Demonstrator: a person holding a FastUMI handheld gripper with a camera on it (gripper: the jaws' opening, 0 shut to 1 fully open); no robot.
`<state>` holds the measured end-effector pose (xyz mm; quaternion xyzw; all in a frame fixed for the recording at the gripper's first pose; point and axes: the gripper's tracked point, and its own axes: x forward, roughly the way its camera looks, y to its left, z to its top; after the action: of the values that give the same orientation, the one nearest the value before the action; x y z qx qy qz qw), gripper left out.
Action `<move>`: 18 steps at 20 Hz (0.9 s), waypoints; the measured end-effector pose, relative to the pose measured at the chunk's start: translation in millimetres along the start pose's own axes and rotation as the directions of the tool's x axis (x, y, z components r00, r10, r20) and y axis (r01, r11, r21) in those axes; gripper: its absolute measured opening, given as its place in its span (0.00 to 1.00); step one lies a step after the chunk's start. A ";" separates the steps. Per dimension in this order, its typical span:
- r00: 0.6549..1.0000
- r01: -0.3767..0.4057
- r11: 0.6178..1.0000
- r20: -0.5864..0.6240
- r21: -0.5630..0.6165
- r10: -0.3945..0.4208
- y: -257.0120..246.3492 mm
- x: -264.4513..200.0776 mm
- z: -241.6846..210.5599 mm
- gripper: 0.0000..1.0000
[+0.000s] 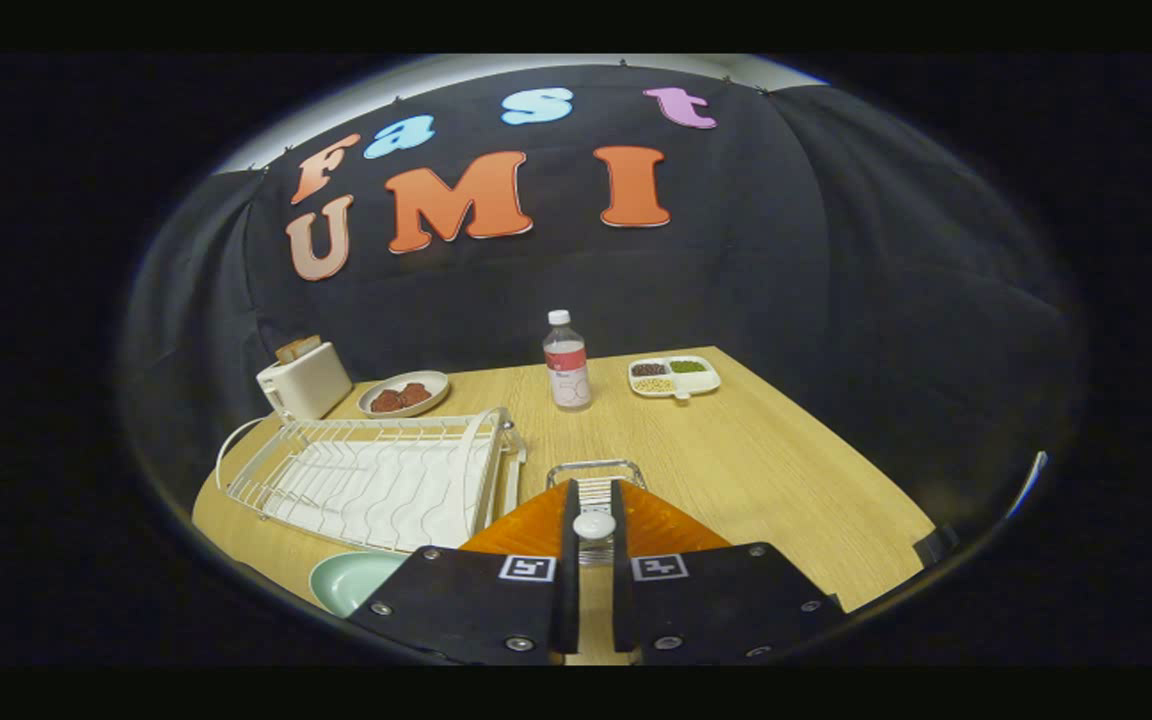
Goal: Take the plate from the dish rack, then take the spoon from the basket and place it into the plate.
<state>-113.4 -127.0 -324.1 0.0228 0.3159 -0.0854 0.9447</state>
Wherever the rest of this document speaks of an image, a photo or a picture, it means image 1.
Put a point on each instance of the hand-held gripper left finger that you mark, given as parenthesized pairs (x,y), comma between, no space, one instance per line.
(570,600)

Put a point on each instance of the black table bracket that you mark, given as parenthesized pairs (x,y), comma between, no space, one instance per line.
(936,545)

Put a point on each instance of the light green plate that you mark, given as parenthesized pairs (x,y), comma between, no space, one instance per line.
(351,580)

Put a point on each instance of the clear plastic water bottle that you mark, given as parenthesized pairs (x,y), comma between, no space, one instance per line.
(567,370)

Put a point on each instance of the white divided bean tray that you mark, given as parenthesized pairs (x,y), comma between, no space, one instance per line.
(701,383)

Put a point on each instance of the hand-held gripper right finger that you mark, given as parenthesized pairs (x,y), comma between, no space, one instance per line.
(622,600)

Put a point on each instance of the beige plate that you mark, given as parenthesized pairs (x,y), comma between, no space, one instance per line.
(436,380)

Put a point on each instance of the white toaster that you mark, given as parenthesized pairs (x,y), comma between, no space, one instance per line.
(306,385)

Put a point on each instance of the brown meat piece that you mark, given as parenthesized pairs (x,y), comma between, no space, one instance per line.
(386,401)
(415,394)

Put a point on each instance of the toast bread slice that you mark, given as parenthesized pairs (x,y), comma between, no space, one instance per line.
(298,349)

